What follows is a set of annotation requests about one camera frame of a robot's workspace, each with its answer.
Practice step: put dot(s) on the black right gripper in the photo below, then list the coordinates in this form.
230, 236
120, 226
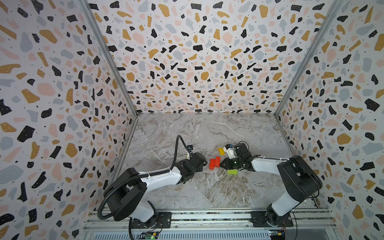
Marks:
229, 163

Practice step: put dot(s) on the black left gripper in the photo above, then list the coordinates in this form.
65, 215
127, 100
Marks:
200, 169

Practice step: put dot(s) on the lime green rectangular block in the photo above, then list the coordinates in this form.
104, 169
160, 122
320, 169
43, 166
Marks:
232, 172

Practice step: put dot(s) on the red rectangular wood block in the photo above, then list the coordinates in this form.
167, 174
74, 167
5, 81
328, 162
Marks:
212, 164

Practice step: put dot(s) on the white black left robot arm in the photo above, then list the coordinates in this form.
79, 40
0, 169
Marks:
123, 198

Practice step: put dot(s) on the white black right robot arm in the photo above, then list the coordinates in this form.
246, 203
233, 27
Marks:
299, 179

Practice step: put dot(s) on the yellow triangular wood block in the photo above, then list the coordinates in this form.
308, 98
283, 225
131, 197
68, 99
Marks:
221, 151

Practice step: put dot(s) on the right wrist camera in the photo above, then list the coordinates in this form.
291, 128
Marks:
230, 151

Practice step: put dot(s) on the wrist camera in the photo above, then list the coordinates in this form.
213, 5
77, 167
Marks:
190, 151
230, 151

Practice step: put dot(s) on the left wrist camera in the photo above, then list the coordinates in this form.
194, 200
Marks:
190, 151

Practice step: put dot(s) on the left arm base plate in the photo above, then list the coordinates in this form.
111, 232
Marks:
161, 220

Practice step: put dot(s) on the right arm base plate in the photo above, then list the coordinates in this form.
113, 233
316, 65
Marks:
266, 219

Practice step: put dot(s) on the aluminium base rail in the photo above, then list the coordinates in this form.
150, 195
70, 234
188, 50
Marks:
240, 224

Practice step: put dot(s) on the aluminium right corner post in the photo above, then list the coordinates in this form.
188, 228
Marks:
334, 8

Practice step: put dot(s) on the aluminium corner post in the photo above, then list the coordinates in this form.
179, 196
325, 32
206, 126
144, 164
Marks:
334, 8
84, 5

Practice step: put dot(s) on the aluminium left corner post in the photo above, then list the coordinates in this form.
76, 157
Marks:
84, 5

